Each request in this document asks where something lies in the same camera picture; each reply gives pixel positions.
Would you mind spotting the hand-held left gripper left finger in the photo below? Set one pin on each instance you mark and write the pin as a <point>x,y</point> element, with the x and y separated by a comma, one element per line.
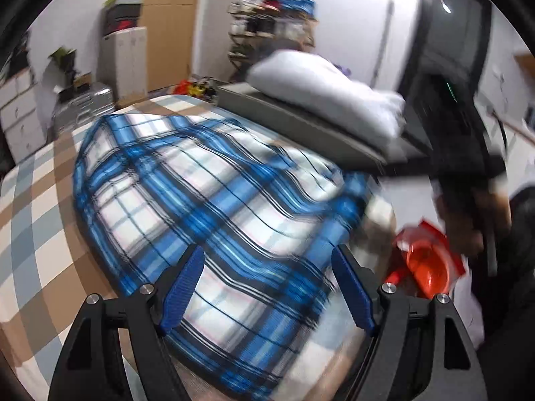
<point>184,288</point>

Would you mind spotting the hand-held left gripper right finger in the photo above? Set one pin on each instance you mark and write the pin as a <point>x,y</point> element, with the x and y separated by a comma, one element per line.
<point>355,292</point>

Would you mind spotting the blue plaid shirt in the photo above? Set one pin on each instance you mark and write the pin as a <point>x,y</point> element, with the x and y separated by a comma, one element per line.
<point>209,200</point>

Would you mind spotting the person's right hand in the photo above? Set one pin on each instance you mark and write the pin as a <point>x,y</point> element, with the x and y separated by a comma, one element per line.
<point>459,238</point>

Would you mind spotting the red plastic bucket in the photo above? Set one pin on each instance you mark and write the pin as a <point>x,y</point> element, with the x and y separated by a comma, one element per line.
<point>430,267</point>

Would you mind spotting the dark glass panel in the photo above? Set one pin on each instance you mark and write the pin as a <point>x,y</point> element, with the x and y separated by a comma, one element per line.
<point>451,29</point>

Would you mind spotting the long thin stick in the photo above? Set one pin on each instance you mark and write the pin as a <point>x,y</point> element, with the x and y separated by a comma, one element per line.
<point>382,41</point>

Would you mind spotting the purple bag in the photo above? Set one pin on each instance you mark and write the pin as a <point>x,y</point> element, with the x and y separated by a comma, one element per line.
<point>345,69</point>

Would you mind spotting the white pillow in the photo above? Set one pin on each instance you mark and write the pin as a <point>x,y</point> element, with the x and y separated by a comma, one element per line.
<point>326,87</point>

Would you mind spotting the checkered bed sheet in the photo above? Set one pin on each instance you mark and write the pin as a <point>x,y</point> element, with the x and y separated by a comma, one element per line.
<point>37,217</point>

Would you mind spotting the grey padded bed board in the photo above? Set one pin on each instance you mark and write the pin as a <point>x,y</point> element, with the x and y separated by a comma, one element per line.
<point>292,112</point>

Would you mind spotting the red and yellow toys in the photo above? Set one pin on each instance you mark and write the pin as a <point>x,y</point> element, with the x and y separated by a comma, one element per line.
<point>196,87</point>

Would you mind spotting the silver suitcase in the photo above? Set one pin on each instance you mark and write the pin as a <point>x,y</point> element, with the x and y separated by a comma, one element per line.
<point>83,108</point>

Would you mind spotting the shoe rack with shoes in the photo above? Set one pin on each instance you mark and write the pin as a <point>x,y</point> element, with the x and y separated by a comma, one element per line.
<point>271,29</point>

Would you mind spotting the white suitcase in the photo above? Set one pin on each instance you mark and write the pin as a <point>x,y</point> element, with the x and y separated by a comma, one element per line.
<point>125,67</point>

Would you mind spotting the small brown box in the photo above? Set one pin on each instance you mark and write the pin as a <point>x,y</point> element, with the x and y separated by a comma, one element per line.
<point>82,81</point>

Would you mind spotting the white dressing table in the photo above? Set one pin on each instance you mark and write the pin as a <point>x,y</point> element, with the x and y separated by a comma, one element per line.
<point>21,117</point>

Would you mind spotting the green wrapped bouquet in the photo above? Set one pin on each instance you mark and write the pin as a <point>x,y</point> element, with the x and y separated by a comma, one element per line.
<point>65,64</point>

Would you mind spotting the wooden door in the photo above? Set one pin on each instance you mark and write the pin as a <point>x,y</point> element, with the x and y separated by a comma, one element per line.
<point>167,29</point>

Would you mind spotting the black shoe boxes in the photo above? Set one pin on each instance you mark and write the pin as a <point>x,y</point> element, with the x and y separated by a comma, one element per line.
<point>123,21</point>

